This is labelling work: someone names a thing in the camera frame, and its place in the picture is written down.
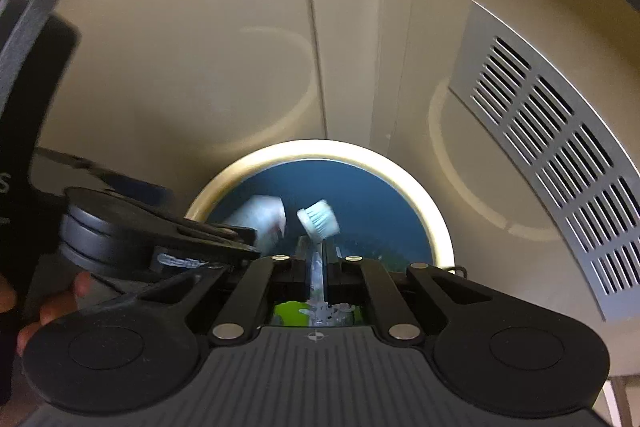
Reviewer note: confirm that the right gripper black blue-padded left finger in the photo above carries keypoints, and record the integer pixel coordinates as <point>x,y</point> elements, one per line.
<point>266,282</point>

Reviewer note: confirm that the green white snack bag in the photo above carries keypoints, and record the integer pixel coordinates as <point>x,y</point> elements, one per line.
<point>297,314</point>

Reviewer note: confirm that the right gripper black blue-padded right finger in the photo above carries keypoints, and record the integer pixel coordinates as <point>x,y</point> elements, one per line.
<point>366,284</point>

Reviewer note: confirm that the person's hand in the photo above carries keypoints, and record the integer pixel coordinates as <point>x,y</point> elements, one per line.
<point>52,307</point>

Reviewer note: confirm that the blue trash bin white rim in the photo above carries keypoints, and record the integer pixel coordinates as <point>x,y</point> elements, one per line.
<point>372,198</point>

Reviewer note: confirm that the grey cabinet vent grille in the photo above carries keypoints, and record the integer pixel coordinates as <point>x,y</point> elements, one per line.
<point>575,165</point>

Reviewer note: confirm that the mint green toothbrush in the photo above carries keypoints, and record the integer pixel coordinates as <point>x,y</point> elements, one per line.
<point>320,224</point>

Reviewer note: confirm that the white tissue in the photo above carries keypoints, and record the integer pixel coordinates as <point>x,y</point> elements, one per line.
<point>266,216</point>

